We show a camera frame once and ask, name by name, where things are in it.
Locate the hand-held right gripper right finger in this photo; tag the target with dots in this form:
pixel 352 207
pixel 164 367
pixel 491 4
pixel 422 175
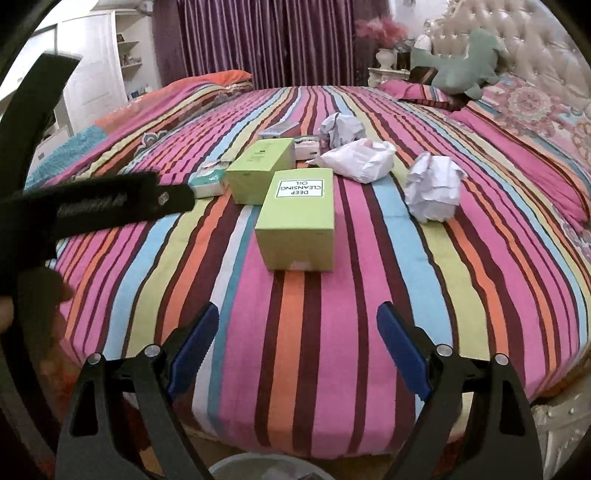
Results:
pixel 401 350

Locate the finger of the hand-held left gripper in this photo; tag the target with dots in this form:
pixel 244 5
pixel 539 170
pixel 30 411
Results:
pixel 178 197

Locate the orange pillow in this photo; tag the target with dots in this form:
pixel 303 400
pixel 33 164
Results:
pixel 221 77

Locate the white plastic bag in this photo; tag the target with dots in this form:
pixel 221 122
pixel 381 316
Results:
pixel 360 161

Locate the pink floral quilt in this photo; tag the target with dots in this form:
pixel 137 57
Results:
pixel 531 129

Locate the folded patterned quilt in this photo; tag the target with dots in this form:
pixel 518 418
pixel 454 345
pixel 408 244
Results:
pixel 69 152

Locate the small white box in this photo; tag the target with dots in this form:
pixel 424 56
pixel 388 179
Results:
pixel 305 148

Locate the tufted cream headboard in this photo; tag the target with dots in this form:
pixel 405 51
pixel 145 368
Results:
pixel 531 41

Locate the large white paper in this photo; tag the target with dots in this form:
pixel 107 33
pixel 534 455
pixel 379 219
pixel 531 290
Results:
pixel 434 189

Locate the plain green box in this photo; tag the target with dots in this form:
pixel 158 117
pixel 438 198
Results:
pixel 256 170

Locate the white ornate bed frame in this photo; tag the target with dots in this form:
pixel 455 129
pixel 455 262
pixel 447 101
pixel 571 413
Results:
pixel 563 429

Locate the small grey box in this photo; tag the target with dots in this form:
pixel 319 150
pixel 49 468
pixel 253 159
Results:
pixel 277 131

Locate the pink striped pillow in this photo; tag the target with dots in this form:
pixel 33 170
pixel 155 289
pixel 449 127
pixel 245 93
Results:
pixel 420 92

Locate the person's left hand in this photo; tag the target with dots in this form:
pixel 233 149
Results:
pixel 5 314

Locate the purple curtain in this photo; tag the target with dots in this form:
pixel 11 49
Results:
pixel 258 41

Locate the round paper ball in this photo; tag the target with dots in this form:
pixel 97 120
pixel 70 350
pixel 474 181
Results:
pixel 341 129

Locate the white vase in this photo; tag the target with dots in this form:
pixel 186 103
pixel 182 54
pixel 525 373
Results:
pixel 385 59

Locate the striped bed sheet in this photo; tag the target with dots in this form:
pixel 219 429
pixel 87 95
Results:
pixel 369 300

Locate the teal tissue packet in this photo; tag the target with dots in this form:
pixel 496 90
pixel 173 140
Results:
pixel 207 182

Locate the green plush toy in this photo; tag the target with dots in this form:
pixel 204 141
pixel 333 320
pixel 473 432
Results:
pixel 461 64

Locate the white shelf unit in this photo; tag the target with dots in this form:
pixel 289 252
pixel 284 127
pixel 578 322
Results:
pixel 131 55

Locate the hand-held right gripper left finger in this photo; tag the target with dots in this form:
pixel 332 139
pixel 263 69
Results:
pixel 194 350

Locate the white nightstand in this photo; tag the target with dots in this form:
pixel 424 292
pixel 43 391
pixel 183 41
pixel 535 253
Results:
pixel 388 74

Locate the green box with white label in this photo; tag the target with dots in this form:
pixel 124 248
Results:
pixel 295 221

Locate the pink flowers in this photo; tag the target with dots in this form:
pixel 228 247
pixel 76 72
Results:
pixel 381 32

